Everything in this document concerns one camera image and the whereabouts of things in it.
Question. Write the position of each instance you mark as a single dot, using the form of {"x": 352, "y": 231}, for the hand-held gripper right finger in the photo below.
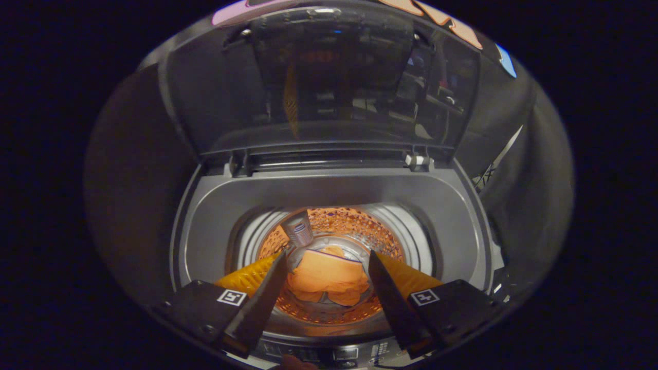
{"x": 393, "y": 303}

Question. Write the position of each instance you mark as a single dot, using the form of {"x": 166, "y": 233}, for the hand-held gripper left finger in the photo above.
{"x": 262, "y": 303}

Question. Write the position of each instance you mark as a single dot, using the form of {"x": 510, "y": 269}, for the orange cloth garment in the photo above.
{"x": 326, "y": 275}

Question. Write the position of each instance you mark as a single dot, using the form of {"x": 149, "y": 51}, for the dark washing machine lid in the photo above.
{"x": 329, "y": 92}

